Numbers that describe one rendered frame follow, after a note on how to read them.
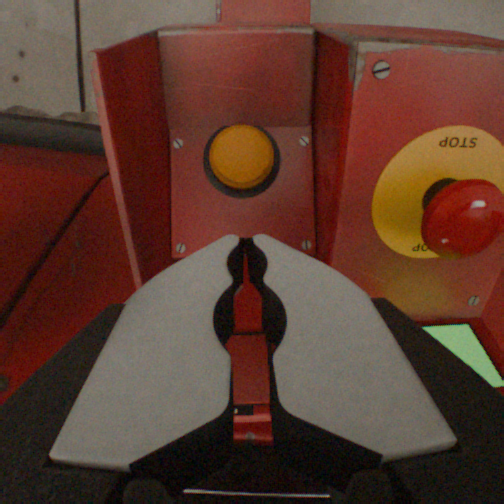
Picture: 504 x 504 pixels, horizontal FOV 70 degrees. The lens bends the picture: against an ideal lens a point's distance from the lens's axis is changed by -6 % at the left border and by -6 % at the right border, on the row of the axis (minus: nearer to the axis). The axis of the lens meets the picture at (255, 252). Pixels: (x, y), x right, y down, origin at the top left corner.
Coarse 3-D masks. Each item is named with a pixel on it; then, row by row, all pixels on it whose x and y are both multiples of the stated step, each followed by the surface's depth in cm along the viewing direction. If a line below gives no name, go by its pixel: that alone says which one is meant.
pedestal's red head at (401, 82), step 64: (128, 64) 15; (192, 64) 21; (256, 64) 21; (320, 64) 21; (384, 64) 15; (448, 64) 15; (128, 128) 15; (192, 128) 23; (320, 128) 21; (384, 128) 16; (128, 192) 15; (192, 192) 23; (320, 192) 22; (320, 256) 23; (384, 256) 20; (448, 320) 23
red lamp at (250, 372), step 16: (240, 336) 22; (256, 336) 22; (240, 352) 21; (256, 352) 21; (240, 368) 20; (256, 368) 20; (240, 384) 19; (256, 384) 19; (240, 400) 18; (256, 400) 18
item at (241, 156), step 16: (240, 128) 22; (256, 128) 22; (224, 144) 22; (240, 144) 22; (256, 144) 22; (224, 160) 22; (240, 160) 22; (256, 160) 22; (272, 160) 22; (224, 176) 22; (240, 176) 22; (256, 176) 22
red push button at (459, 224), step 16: (432, 192) 17; (448, 192) 15; (464, 192) 15; (480, 192) 15; (496, 192) 15; (432, 208) 16; (448, 208) 15; (464, 208) 15; (480, 208) 15; (496, 208) 15; (432, 224) 16; (448, 224) 16; (464, 224) 16; (480, 224) 16; (496, 224) 16; (432, 240) 16; (448, 240) 16; (464, 240) 16; (480, 240) 16; (448, 256) 17; (464, 256) 17
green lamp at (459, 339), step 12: (444, 336) 22; (456, 336) 22; (468, 336) 21; (456, 348) 21; (468, 348) 21; (480, 348) 21; (468, 360) 20; (480, 360) 20; (480, 372) 19; (492, 372) 19; (492, 384) 19
